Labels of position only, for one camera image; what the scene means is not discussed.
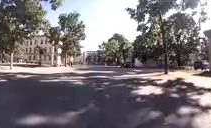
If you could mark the distant grey building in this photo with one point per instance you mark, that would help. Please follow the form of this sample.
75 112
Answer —
90 57

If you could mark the dark parked car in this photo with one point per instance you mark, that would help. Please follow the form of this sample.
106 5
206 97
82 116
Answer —
128 65

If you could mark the grey asphalt road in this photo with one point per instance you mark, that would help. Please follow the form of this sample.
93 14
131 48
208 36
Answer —
93 100

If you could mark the row of trees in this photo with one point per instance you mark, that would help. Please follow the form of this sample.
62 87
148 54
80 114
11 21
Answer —
166 36

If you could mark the large beige multi-storey building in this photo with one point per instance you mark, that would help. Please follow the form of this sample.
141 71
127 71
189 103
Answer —
36 50

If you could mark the dark vehicle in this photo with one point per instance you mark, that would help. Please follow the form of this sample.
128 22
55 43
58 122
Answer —
201 64

